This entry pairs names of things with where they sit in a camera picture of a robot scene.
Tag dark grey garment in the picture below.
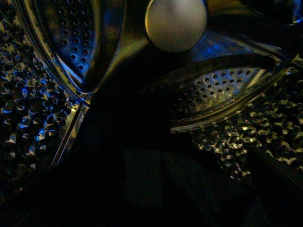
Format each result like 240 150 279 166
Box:
0 66 303 227

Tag perforated stainless steel drum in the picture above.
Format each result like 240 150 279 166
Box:
0 0 303 209

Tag white round drum hub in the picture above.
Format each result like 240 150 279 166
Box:
145 0 208 53

